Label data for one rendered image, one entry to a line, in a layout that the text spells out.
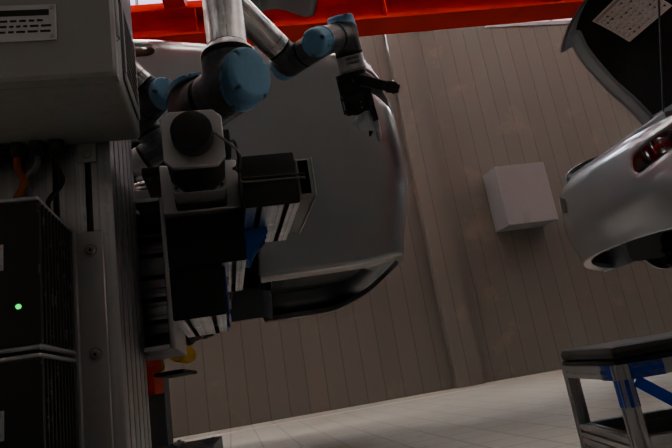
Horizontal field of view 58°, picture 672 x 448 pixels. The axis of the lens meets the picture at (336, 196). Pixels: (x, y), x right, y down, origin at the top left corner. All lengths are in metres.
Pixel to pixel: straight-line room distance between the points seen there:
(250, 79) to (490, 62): 6.94
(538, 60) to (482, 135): 1.40
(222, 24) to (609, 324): 6.78
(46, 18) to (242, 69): 0.50
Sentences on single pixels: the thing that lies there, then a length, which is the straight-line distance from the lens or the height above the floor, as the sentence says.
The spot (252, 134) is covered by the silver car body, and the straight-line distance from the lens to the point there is 2.35.
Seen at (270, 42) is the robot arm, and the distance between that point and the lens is 1.64.
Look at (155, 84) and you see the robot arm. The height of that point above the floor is 1.14.
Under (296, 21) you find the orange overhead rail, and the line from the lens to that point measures 5.04.
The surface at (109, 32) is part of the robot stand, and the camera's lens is 0.82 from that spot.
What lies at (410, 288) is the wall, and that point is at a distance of 6.72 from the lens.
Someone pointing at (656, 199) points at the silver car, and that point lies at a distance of 3.35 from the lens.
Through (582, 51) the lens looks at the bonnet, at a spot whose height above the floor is 2.30.
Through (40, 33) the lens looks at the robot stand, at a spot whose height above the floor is 0.82.
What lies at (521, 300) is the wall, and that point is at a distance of 7.18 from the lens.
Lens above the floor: 0.38
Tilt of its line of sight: 16 degrees up
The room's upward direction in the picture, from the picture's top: 9 degrees counter-clockwise
